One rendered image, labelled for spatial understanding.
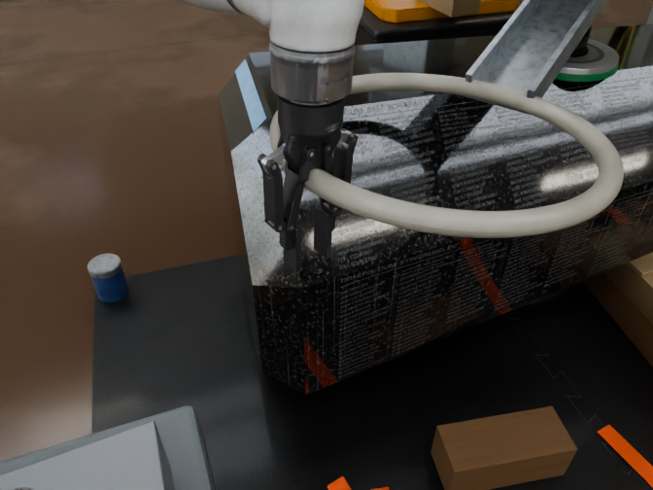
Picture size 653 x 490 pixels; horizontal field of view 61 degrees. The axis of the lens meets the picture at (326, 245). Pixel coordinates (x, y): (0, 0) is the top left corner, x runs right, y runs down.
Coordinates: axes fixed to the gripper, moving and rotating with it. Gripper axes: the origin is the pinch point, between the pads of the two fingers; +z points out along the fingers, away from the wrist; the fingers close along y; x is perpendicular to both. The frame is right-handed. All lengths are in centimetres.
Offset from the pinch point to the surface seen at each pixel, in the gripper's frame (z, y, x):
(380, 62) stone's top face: -2, 53, 42
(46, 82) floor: 77, 37, 293
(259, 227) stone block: 18.6, 10.8, 29.0
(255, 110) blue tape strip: 2.1, 20.2, 44.1
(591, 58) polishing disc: -6, 85, 10
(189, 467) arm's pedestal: 5.9, -26.7, -16.4
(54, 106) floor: 78, 30, 258
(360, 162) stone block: 7.8, 30.7, 22.8
